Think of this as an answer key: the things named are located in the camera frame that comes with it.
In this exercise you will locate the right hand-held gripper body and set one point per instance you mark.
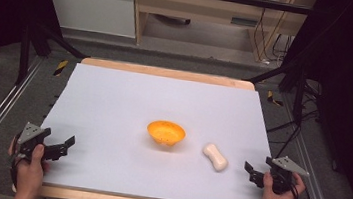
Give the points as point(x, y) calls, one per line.
point(282, 172)

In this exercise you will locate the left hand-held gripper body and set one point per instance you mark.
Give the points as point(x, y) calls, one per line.
point(30, 136)

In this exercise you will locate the person's left hand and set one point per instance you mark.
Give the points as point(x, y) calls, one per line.
point(31, 172)

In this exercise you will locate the cream bone-shaped soap bar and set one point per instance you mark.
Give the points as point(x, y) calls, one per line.
point(215, 157)

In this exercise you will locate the white table mat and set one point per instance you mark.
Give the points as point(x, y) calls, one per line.
point(124, 160)

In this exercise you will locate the orange bowl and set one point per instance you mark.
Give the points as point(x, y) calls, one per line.
point(166, 132)

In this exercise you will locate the wooden table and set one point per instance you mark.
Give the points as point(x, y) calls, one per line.
point(167, 72)

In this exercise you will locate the white cabinet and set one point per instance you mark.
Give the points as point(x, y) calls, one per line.
point(91, 6)

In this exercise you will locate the wooden desk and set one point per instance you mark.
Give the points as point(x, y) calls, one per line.
point(208, 11)

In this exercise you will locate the black frame stand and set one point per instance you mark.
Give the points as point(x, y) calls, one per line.
point(24, 55)
point(299, 90)

